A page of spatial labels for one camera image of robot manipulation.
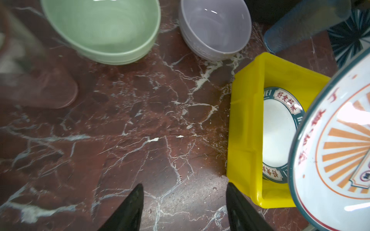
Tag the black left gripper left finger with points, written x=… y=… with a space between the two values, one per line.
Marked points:
x=127 y=217

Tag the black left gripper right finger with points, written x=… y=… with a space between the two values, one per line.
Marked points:
x=241 y=214

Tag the yellow plastic bin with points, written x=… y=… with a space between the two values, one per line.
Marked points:
x=245 y=139

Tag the white plate orange sunburst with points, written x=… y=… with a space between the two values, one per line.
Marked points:
x=329 y=162

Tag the white plate teal lettered rim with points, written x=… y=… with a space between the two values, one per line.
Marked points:
x=281 y=118

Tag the clear drinking glass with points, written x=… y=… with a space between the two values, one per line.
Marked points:
x=29 y=75

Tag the pale green bowl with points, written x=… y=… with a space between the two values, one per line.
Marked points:
x=108 y=32

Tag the lilac bowl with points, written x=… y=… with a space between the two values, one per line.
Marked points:
x=215 y=30

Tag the yellow black plastic toolbox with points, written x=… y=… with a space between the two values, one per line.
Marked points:
x=269 y=11

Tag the blue textured plastic cup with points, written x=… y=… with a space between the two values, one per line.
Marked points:
x=305 y=20

